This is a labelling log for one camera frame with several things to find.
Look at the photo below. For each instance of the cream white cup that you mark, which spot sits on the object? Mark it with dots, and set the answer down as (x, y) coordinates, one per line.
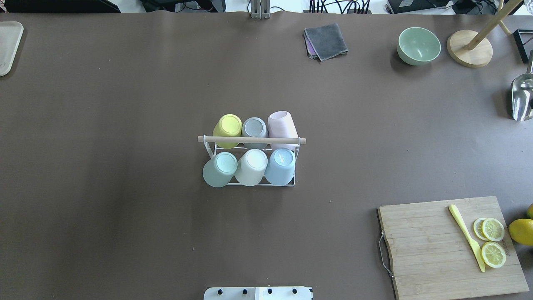
(251, 167)

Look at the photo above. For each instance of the metal scoop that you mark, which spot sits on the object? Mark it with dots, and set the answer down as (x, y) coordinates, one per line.
(522, 94)

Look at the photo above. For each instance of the black power box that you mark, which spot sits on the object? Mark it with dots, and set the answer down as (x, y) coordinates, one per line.
(403, 6)

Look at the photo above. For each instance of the light blue cup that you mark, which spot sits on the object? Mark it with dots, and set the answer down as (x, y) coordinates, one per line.
(281, 167)

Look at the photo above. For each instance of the pink cup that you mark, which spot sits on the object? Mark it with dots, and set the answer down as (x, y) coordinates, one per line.
(281, 125)

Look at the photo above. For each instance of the long black bar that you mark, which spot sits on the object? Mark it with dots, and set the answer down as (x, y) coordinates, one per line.
(61, 6)

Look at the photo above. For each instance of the aluminium frame post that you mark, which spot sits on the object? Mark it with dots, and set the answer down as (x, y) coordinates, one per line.
(260, 9)

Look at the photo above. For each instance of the grey blue cup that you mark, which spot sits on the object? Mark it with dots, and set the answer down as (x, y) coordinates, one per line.
(255, 127)

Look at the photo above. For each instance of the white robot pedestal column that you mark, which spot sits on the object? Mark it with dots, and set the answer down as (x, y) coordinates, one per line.
(259, 293)

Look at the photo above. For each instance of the lemon slice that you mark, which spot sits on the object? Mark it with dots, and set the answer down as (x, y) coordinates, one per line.
(489, 229)
(493, 254)

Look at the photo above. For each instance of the yellow cup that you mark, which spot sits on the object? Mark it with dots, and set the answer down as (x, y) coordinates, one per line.
(229, 125)

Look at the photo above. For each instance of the cream plastic tray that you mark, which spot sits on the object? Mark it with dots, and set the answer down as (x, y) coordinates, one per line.
(10, 36)

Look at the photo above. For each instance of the grey folded cloth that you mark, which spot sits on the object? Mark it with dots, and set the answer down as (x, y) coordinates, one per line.
(324, 42)

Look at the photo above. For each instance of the wooden mug tree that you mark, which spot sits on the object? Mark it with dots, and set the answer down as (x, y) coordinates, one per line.
(473, 49)

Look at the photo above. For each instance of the yellow lemon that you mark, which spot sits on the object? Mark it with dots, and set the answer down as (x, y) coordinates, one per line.
(521, 231)
(529, 212)

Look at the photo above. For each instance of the mint green cup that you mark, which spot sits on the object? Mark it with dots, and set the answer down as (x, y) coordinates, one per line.
(220, 169)

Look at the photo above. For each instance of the white cup holder rack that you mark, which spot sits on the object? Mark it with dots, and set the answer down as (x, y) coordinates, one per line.
(234, 145)

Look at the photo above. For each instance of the glass rack black tray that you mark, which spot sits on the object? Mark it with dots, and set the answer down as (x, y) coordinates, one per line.
(523, 41)

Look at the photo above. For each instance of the wooden cutting board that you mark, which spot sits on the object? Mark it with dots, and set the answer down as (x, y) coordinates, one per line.
(430, 258)

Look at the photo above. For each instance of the green bowl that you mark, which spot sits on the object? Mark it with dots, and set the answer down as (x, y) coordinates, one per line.
(418, 46)

